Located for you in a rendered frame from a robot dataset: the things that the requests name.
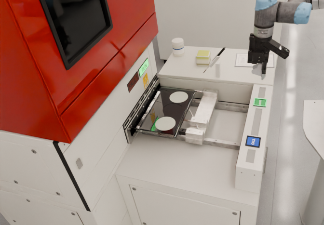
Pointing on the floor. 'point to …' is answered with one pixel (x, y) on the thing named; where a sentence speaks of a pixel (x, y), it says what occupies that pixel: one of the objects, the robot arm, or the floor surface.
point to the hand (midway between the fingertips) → (264, 77)
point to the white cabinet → (182, 204)
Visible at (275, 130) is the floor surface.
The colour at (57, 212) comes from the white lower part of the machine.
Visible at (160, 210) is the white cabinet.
